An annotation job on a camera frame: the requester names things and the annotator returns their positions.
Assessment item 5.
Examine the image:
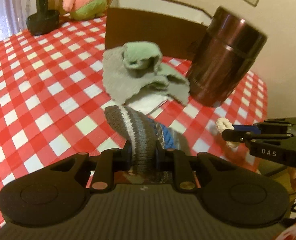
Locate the small white sock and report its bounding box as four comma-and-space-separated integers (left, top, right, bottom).
216, 117, 239, 148

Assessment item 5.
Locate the brown cardboard box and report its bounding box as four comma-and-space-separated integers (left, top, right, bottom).
105, 0, 213, 61

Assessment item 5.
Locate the pink starfish plush toy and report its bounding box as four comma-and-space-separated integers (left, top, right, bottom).
63, 0, 109, 21

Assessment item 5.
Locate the brown metal food jar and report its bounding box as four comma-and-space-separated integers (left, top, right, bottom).
185, 6, 268, 108

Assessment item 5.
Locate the grey striped sock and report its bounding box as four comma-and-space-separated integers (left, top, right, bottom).
105, 106, 192, 178

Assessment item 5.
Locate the dark glass humidifier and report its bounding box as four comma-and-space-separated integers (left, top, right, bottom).
25, 0, 61, 36

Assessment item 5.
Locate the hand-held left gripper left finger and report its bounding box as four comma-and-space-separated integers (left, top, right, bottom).
49, 140, 134, 194

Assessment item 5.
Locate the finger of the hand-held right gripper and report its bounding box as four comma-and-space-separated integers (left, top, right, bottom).
232, 123, 264, 133
222, 129, 254, 143

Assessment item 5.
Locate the sheer lilac curtain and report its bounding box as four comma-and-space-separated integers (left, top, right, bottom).
0, 0, 42, 46

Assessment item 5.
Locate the red checked tablecloth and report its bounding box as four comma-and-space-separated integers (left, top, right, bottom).
0, 15, 270, 233

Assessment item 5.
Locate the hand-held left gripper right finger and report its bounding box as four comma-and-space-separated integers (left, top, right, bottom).
154, 142, 235, 193

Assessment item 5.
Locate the white folded tissue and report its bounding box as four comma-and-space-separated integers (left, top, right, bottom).
126, 94, 168, 115

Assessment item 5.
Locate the grey green towel cloth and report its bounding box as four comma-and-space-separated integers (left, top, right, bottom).
102, 41, 190, 106

